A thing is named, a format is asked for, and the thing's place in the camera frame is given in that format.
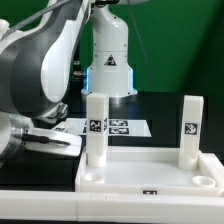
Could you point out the white desk tabletop tray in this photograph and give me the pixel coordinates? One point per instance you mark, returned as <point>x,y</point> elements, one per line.
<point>151,171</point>

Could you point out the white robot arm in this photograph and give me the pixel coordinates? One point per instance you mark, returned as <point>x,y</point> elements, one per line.
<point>35,67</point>

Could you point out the white marker sheet with tags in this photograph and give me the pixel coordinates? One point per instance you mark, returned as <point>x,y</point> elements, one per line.
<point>122,127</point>

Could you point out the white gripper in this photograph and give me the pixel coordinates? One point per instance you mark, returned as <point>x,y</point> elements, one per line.
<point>53,142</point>

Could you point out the white front fence bar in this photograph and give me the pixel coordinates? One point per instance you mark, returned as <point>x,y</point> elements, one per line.
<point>84,207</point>

